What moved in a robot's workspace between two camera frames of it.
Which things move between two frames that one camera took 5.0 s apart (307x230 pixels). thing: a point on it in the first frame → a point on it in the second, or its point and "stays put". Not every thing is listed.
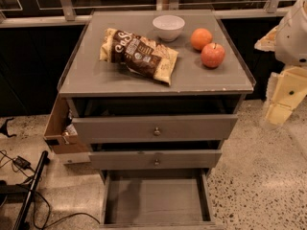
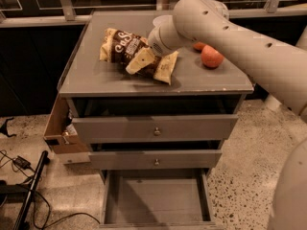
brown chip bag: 141,55 stays put
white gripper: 294,40 → 155,41
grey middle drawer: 207,158 stays put
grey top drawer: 149,128 stays put
